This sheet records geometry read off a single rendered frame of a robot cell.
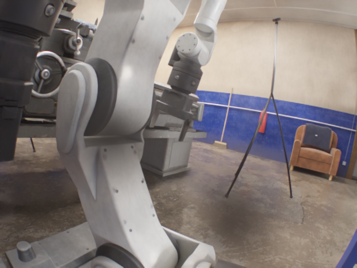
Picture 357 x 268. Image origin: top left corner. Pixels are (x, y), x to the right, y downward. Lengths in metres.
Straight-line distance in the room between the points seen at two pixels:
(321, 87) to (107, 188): 4.43
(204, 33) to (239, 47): 4.44
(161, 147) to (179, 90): 1.33
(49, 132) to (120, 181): 0.68
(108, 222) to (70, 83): 0.25
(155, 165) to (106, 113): 1.60
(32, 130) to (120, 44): 0.72
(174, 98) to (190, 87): 0.05
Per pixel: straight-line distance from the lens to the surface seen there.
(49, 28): 0.24
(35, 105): 0.94
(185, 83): 0.51
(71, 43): 0.95
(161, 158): 1.82
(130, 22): 0.34
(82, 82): 0.31
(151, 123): 0.58
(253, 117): 4.47
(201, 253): 0.41
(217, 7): 0.60
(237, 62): 4.89
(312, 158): 3.60
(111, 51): 0.34
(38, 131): 0.97
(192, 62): 0.53
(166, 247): 0.41
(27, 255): 0.54
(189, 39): 0.51
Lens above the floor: 0.60
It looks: 6 degrees down
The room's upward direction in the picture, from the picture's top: 10 degrees clockwise
